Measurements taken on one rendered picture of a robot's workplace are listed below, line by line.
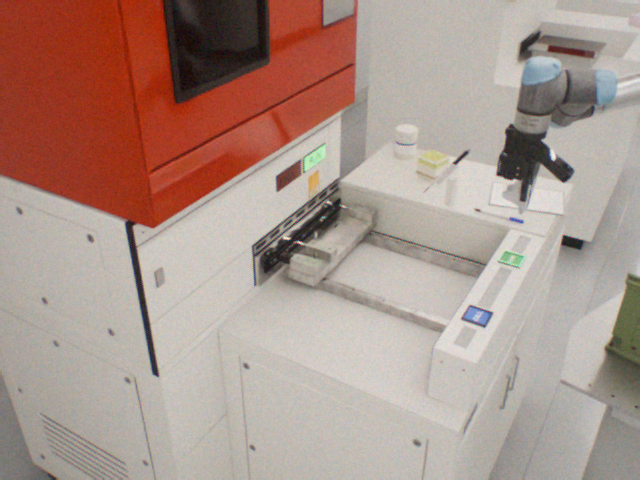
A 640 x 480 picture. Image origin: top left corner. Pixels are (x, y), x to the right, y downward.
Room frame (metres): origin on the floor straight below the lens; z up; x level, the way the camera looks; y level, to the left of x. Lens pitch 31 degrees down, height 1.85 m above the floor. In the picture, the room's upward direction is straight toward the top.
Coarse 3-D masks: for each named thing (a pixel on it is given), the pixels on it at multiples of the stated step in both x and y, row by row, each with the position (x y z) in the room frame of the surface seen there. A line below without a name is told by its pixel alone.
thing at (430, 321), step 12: (288, 276) 1.42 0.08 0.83; (324, 288) 1.36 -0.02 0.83; (336, 288) 1.35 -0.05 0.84; (348, 288) 1.34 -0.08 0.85; (360, 300) 1.31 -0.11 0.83; (372, 300) 1.29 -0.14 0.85; (384, 300) 1.28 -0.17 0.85; (384, 312) 1.27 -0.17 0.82; (396, 312) 1.26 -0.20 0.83; (408, 312) 1.24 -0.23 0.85; (420, 312) 1.24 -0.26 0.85; (420, 324) 1.22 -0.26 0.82; (432, 324) 1.21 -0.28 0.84; (444, 324) 1.19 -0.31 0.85
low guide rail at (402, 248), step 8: (336, 224) 1.66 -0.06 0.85; (368, 240) 1.60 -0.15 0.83; (376, 240) 1.59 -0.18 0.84; (384, 240) 1.57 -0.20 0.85; (392, 240) 1.57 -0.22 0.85; (384, 248) 1.57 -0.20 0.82; (392, 248) 1.56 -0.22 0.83; (400, 248) 1.55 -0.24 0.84; (408, 248) 1.53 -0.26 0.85; (416, 248) 1.53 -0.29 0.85; (408, 256) 1.53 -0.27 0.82; (416, 256) 1.52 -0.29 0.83; (424, 256) 1.51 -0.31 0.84; (432, 256) 1.49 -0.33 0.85; (440, 256) 1.49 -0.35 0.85; (448, 256) 1.49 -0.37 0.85; (440, 264) 1.48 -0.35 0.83; (448, 264) 1.47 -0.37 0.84; (456, 264) 1.46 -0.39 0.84; (464, 264) 1.45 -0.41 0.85; (472, 264) 1.45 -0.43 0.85; (464, 272) 1.44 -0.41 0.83; (472, 272) 1.43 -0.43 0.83; (480, 272) 1.42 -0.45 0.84
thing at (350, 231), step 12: (348, 216) 1.66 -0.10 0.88; (336, 228) 1.59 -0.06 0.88; (348, 228) 1.59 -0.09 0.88; (360, 228) 1.59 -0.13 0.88; (372, 228) 1.63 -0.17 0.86; (324, 240) 1.52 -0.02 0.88; (336, 240) 1.52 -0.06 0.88; (348, 240) 1.52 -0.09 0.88; (360, 240) 1.56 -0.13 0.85; (324, 264) 1.40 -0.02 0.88; (300, 276) 1.36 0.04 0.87; (312, 276) 1.35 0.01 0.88; (324, 276) 1.38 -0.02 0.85
